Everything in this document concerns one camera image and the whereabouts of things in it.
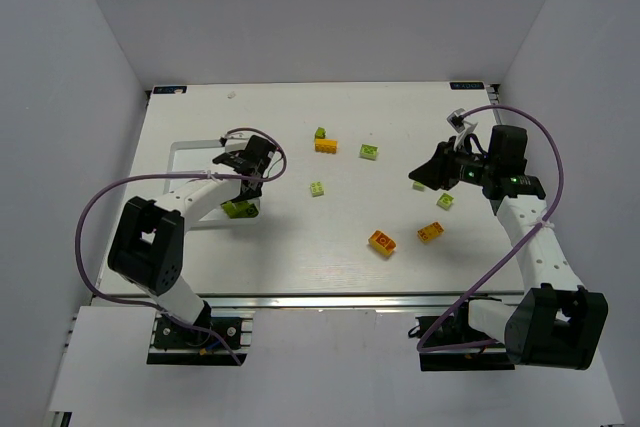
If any left blue label sticker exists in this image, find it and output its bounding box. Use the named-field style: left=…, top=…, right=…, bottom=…
left=152, top=85, right=187, bottom=95

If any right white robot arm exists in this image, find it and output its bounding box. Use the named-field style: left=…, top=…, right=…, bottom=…
left=409, top=125, right=608, bottom=370

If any long orange lego brick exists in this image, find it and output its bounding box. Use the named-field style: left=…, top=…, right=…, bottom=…
left=314, top=139, right=338, bottom=154

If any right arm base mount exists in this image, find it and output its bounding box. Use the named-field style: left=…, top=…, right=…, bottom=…
left=419, top=301, right=515, bottom=372

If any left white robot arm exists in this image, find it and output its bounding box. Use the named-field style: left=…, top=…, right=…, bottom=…
left=107, top=135, right=277, bottom=329

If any light green lego brick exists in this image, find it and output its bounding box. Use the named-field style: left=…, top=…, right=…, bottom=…
left=310, top=181, right=325, bottom=197
left=359, top=144, right=378, bottom=160

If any right blue label sticker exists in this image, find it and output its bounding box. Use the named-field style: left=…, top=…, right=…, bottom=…
left=449, top=81, right=485, bottom=91

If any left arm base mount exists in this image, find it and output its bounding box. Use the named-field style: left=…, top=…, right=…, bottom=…
left=146, top=312, right=253, bottom=367

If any white compartment tray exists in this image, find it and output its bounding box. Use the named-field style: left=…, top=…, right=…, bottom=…
left=167, top=139, right=261, bottom=230

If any blue label sticker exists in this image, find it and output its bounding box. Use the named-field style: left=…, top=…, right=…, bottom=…
left=152, top=85, right=187, bottom=95
left=449, top=81, right=485, bottom=91

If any pale green lego brick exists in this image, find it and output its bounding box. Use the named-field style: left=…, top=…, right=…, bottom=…
left=436, top=193, right=454, bottom=210

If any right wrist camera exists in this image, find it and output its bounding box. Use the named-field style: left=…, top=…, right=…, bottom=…
left=446, top=109, right=477, bottom=150

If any orange curved lego brick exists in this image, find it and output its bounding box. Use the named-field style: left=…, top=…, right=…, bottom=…
left=368, top=230, right=397, bottom=258

